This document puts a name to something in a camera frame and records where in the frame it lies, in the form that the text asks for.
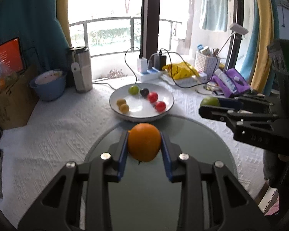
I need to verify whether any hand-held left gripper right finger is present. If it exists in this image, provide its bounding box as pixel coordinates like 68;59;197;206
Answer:
160;132;271;231

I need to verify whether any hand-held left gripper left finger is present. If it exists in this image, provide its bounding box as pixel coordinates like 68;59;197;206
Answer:
18;131;129;231

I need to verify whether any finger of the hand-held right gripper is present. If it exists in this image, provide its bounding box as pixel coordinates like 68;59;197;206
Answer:
199;105;278;126
219;94;274;112

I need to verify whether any orange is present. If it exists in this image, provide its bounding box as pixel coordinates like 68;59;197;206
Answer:
128;123;162;162

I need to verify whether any white plate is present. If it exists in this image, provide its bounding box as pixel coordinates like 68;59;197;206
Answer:
109;83;174;122

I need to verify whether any white tube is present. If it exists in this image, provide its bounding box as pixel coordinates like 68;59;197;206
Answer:
214;69;238;89

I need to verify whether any purple pouch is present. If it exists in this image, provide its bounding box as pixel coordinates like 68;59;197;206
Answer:
211;68;251;97

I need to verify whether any white plastic basket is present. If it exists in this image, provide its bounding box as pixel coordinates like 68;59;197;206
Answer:
195;50;219;76

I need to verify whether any round grey glass mat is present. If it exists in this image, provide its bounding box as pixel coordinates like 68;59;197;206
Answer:
83;114;239;231

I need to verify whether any yellow plastic bag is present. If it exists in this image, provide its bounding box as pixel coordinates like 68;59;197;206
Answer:
162;62;199;80

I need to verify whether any yellow curtain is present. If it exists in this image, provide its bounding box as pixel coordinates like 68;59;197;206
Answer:
250;0;277;92
55;0;73;47

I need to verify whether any white textured tablecloth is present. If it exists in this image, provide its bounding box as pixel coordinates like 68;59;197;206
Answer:
0;76;275;231

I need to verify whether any white desk lamp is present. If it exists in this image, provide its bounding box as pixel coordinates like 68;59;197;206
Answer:
217;23;249;58

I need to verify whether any black charger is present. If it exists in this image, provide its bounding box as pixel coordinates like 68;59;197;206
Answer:
154;54;167;70

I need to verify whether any white power strip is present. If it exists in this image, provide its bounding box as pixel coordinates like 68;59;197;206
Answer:
137;69;164;82

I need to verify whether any white charger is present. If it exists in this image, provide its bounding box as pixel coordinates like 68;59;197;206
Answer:
138;58;148;73

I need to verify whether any steel thermos cup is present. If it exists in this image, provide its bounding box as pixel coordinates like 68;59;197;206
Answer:
67;46;93;92

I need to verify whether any light blue towel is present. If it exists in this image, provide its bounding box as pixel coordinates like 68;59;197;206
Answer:
199;0;229;32

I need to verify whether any blue bowl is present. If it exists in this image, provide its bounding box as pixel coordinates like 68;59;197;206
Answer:
29;70;67;101

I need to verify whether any balcony railing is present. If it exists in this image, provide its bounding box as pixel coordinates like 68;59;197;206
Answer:
69;17;183;53

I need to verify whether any cardboard box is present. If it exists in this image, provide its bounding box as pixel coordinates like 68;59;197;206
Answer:
0;64;39;130

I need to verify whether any tablet with red screen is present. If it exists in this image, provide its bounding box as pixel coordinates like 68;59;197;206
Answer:
0;37;27;75

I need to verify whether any teal curtain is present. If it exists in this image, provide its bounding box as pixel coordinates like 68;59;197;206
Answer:
0;0;73;82

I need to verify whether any black cable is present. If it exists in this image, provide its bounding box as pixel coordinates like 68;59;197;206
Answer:
124;47;142;87
159;49;208;87

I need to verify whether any dark window frame post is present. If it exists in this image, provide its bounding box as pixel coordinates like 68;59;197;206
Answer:
141;0;160;60

